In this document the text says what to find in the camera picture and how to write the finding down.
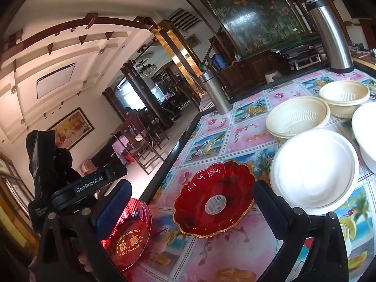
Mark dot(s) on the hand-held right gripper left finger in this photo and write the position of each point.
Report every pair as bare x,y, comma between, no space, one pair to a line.
114,208

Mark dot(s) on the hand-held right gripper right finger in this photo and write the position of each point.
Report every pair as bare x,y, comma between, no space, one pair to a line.
267,205

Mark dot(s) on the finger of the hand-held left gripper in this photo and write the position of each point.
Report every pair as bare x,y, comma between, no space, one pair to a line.
88,182

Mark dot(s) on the small red printed plate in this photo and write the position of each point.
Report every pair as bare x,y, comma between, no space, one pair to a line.
129,241

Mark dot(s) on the white bowl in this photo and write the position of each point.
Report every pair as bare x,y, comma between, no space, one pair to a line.
314,170
367,129

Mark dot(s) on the large red scalloped plate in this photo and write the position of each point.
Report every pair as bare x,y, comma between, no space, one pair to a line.
199,211

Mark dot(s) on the cream ribbed bowl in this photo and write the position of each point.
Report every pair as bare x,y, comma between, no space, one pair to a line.
293,114
343,94

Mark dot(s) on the pink sofa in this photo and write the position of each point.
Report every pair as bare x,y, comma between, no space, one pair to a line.
86,166

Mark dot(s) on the pink table cloth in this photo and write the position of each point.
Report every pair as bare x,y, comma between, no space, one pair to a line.
120,148

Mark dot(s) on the wooden chair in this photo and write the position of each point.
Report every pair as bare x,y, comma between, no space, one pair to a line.
147,152

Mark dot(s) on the colourful printed tablecloth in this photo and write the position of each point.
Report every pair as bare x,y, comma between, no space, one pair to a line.
243,129

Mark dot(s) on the square ceiling light panel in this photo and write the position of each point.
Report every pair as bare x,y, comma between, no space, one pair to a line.
55,80

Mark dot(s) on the steel tumbler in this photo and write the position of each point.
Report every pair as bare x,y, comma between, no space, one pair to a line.
216,94

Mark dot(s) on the chandelier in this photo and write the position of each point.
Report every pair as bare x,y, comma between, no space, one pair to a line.
145,68

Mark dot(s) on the white plastic stool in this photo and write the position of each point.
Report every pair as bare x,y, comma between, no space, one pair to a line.
274,76

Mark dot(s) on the golden pillar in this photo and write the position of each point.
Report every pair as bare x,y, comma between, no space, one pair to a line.
173,47

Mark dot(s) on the green topped table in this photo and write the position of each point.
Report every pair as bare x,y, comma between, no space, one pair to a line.
296,45

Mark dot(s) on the large steel thermos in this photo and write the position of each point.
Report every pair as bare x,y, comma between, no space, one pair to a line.
329,35

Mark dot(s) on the ceiling air vent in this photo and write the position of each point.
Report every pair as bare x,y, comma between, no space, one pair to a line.
185,19

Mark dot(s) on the floral glass screen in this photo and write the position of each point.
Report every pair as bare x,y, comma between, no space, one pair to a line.
255,14

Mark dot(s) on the framed wall painting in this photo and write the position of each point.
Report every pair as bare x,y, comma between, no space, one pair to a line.
73,129

